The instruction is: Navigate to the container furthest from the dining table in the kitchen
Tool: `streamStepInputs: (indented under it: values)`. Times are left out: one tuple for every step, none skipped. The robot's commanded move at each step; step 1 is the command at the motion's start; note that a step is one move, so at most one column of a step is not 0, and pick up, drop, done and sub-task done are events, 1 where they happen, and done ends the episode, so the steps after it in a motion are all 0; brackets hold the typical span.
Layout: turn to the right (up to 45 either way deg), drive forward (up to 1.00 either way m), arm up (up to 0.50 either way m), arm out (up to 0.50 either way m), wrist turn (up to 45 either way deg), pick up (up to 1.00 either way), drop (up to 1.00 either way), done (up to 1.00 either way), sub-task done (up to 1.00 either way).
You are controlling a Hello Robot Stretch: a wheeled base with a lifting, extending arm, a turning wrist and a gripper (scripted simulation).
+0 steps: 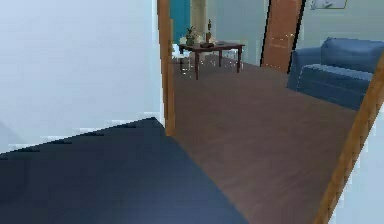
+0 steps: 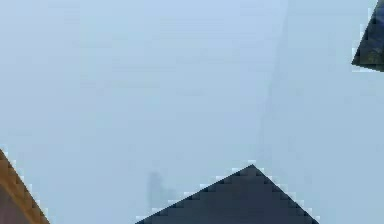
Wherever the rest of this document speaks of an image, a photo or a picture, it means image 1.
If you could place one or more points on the white chair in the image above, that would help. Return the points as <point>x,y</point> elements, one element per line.
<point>179,55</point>

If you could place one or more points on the dark red wooden table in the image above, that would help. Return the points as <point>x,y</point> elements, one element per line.
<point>213,47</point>

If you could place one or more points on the dark flat dish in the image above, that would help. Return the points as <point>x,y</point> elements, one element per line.
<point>206,44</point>

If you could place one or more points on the green house plant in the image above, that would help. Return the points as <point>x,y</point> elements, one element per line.
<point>190,36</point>

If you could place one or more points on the brown bottle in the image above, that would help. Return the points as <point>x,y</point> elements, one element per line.
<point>208,33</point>

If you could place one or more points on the teal curtain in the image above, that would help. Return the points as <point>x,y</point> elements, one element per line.
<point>180,18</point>

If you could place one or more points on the brown wooden room door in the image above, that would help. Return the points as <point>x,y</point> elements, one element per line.
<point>281,33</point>

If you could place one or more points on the blue sofa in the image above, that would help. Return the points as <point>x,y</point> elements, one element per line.
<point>336,71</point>

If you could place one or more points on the framed wall picture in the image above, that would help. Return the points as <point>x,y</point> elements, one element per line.
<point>328,3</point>

